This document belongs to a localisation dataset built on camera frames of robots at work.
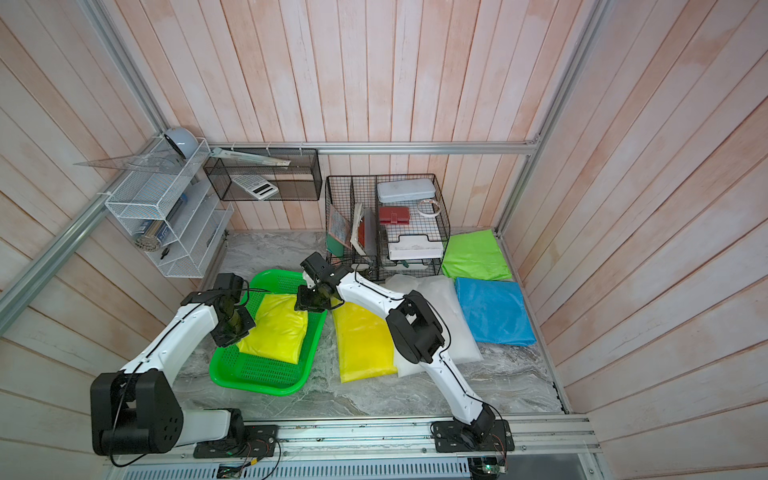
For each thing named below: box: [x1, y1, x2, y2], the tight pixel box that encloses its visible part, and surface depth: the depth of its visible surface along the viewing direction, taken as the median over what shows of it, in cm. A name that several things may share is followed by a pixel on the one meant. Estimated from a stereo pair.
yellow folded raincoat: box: [332, 302, 398, 384], surface depth 90 cm
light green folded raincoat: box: [441, 229, 512, 280], surface depth 109 cm
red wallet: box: [379, 207, 410, 225], surface depth 95 cm
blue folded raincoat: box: [456, 277, 537, 347], surface depth 97 cm
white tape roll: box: [417, 199, 441, 217], surface depth 103 cm
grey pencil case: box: [377, 178, 436, 203], surface depth 103 cm
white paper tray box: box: [388, 234, 443, 260], surface depth 93 cm
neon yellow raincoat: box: [238, 294, 309, 365], surface depth 86 cm
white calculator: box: [231, 175, 280, 200], surface depth 100 cm
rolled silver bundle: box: [134, 220, 169, 252], surface depth 78 cm
